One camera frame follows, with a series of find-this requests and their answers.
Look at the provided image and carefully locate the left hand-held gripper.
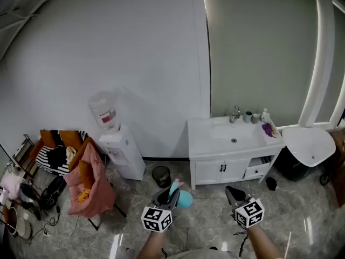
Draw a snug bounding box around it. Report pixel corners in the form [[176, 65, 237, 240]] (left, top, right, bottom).
[[141, 187, 181, 233]]

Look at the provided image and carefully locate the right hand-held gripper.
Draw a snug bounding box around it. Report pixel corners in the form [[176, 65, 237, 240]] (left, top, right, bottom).
[[225, 186, 265, 229]]

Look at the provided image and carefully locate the teal plastic tube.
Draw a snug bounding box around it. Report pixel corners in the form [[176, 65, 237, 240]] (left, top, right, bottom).
[[168, 179, 194, 209]]

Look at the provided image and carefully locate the person's left forearm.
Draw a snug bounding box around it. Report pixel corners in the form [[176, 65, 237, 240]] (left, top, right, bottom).
[[137, 229, 168, 259]]

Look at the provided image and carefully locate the person's right forearm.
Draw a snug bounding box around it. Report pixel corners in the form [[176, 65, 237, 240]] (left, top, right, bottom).
[[246, 223, 286, 259]]

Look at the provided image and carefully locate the black mesh wastebasket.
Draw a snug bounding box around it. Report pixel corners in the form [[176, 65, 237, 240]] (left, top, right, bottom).
[[151, 166, 172, 188]]

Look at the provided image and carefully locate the small black floor object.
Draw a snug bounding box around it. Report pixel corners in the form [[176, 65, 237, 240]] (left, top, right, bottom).
[[265, 176, 278, 192]]

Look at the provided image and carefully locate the white water dispenser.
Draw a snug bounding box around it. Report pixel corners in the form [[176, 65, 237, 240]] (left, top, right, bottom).
[[98, 124, 147, 181]]

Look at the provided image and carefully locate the dark round bin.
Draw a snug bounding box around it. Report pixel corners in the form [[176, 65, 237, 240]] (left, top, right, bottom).
[[274, 146, 311, 182]]

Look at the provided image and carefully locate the white washbasin cabinet table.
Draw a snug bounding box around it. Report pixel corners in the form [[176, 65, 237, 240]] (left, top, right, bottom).
[[187, 115, 286, 190]]

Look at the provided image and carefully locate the person's beige shirt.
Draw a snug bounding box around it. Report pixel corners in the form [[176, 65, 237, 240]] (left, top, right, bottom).
[[164, 249, 243, 259]]

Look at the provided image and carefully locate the pink blanket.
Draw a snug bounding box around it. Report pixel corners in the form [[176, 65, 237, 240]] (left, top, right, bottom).
[[64, 141, 117, 218]]

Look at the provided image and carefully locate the purple cloth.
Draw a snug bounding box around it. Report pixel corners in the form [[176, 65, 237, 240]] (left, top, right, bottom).
[[261, 122, 277, 139]]

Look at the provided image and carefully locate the beige brush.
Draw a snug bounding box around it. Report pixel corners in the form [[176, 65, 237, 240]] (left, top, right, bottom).
[[268, 119, 279, 138]]

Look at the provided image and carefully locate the chrome faucet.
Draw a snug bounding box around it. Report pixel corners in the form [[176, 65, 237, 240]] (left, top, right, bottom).
[[229, 105, 241, 124]]

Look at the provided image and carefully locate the yellow cloth item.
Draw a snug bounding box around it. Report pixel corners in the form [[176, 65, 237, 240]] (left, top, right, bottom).
[[77, 189, 92, 204]]

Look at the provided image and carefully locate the white triangular plastic basin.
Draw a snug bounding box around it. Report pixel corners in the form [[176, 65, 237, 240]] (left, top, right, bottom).
[[281, 126, 336, 168]]

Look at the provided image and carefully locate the cream cloth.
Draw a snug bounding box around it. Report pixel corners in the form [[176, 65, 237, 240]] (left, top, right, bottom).
[[65, 146, 79, 165]]

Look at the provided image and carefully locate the brown wooden furniture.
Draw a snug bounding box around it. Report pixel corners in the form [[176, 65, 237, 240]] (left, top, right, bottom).
[[330, 129, 345, 207]]

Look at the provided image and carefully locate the black bag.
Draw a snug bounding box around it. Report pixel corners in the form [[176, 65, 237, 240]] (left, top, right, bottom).
[[40, 175, 67, 210]]

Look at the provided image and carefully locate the metal shelf rack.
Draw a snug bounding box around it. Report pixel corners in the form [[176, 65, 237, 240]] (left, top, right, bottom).
[[12, 134, 38, 179]]

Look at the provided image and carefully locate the round wooden basket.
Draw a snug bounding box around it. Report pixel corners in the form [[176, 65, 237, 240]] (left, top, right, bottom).
[[5, 206, 33, 240]]

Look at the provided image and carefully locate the pale pink cloth bundle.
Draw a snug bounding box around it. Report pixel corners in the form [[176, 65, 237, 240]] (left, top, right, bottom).
[[0, 174, 26, 200]]

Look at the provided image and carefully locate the black folding chair frame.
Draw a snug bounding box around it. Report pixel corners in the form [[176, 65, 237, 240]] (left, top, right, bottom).
[[87, 182, 127, 231]]

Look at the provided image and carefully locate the white power strip with cable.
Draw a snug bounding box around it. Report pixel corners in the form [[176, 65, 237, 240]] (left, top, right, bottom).
[[26, 217, 79, 247]]

